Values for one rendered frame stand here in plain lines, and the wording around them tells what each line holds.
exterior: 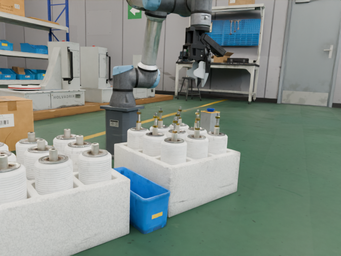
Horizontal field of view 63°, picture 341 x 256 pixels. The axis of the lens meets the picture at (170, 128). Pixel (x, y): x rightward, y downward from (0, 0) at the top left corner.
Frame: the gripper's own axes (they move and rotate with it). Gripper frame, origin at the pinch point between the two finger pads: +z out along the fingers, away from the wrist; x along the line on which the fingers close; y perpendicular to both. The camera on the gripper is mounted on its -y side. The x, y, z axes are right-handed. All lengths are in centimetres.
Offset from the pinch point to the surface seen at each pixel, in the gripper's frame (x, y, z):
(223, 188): 4.5, -10.9, 42.3
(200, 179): 8.7, 3.0, 35.1
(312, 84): -303, -422, 3
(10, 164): 18, 63, 21
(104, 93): -278, -12, 26
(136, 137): -14.9, 20.9, 23.6
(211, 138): -0.9, -6.7, 22.4
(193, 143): 3.4, 4.0, 22.7
